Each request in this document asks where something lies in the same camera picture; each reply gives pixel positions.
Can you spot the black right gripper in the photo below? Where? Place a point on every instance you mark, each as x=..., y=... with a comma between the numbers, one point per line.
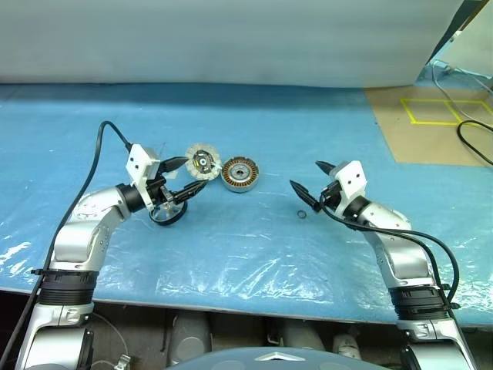
x=331, y=196

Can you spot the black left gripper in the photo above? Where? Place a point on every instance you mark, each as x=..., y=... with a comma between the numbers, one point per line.
x=157, y=192

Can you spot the motor stator with copper windings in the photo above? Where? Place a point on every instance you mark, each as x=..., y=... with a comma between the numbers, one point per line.
x=240, y=186

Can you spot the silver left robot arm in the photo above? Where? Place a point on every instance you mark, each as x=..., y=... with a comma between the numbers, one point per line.
x=77, y=239

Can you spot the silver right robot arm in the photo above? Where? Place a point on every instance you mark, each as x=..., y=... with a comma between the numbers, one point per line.
x=400, y=254

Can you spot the blue plastic table sheet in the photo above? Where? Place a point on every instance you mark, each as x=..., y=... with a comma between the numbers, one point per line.
x=246, y=250

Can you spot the brown cardboard sheet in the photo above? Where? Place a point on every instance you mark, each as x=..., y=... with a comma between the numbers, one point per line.
x=423, y=142

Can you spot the white backdrop board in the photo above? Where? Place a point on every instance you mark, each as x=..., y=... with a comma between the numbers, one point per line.
x=231, y=38

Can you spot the grey rounded robot leg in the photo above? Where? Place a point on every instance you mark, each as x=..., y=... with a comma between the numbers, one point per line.
x=190, y=339
x=302, y=335

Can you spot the white shoe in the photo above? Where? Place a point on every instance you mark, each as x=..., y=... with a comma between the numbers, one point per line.
x=346, y=347

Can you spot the grey robot torso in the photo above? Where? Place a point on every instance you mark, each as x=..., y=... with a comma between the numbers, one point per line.
x=269, y=360

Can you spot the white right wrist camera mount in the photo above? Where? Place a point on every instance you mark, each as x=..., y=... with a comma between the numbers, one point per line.
x=352, y=177

